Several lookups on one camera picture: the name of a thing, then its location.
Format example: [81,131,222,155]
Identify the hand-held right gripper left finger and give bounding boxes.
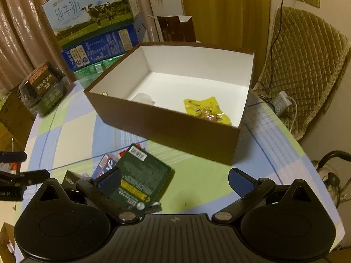
[38,167,140,224]

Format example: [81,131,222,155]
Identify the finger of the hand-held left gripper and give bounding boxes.
[0,169,50,186]
[0,151,27,163]

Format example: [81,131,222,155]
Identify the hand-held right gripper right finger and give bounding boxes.
[212,168,312,224]

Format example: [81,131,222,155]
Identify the dark green packet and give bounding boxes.
[112,144,175,219]

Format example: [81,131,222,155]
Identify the brown cardboard box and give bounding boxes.
[83,42,255,166]

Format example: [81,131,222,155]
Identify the dark package in plastic wrap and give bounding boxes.
[18,62,67,116]

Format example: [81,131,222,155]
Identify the yellow snack packet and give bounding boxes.
[183,96,232,126]

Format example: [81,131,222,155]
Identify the white power strip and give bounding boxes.
[270,91,292,114]

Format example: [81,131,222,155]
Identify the green shrink-wrapped pack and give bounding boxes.
[74,55,127,82]

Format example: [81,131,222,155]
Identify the beige curtain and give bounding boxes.
[0,0,92,94]

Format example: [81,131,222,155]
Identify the quilted olive cushion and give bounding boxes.
[252,5,351,141]

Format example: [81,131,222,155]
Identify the blue carton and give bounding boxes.
[61,12,147,72]

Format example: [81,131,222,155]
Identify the brown paper bag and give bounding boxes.
[156,15,197,43]

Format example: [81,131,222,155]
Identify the cow print milk carton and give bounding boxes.
[42,0,140,47]

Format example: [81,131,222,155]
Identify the yellow curtain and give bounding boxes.
[178,0,275,53]

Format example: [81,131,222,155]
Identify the white cable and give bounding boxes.
[285,96,299,132]

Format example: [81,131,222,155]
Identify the black cable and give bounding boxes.
[260,0,293,105]

